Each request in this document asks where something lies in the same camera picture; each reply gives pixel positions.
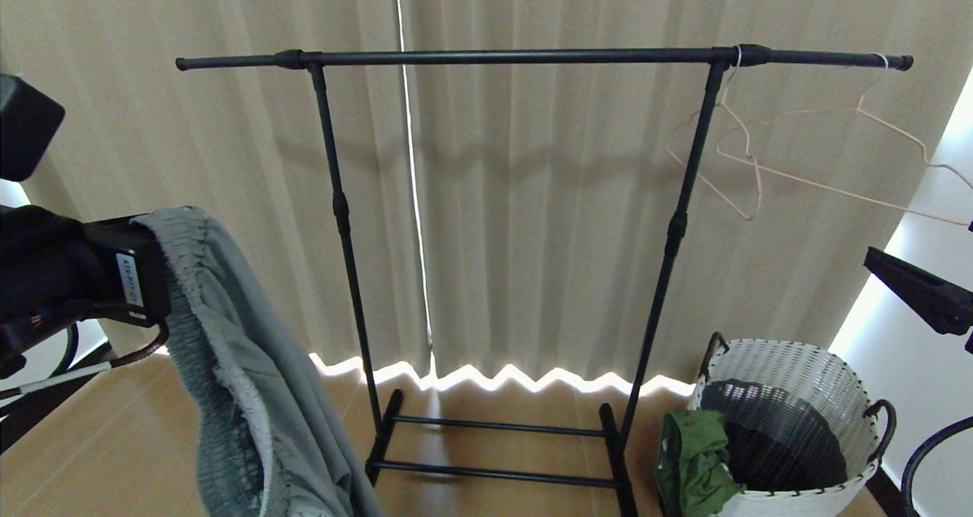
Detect pink clothes hanger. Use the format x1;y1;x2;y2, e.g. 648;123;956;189
667;65;763;221
715;55;973;227

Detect beige curtain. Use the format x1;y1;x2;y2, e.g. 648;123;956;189
0;0;973;396

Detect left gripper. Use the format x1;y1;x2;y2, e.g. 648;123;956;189
0;205;173;329

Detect white laundry basket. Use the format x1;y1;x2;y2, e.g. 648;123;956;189
688;333;898;517

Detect pale grey shorts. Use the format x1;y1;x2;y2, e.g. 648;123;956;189
133;205;385;517

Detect green garment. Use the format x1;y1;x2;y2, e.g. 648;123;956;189
655;409;746;517

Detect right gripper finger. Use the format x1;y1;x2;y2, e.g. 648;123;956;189
864;247;973;335

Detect black clothes rack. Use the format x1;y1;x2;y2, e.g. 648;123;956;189
175;43;914;517

